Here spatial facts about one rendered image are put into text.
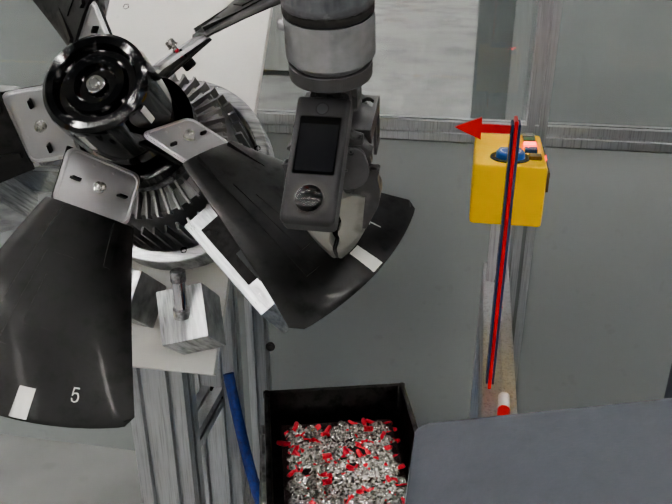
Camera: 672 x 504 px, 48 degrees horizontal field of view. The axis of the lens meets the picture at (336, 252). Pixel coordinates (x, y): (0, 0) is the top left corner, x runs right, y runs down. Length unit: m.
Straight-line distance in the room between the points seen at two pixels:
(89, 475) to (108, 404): 1.36
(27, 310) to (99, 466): 1.42
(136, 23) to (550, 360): 1.13
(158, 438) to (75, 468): 1.02
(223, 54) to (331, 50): 0.57
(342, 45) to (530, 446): 0.42
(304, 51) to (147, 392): 0.70
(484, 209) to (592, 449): 0.85
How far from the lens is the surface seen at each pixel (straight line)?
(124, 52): 0.86
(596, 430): 0.26
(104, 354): 0.85
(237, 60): 1.15
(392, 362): 1.79
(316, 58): 0.61
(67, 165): 0.87
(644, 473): 0.24
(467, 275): 1.66
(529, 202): 1.07
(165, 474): 1.28
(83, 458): 2.27
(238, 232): 0.75
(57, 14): 1.03
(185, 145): 0.84
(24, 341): 0.84
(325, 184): 0.61
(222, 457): 1.53
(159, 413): 1.20
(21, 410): 0.84
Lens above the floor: 1.39
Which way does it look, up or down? 25 degrees down
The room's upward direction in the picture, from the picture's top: straight up
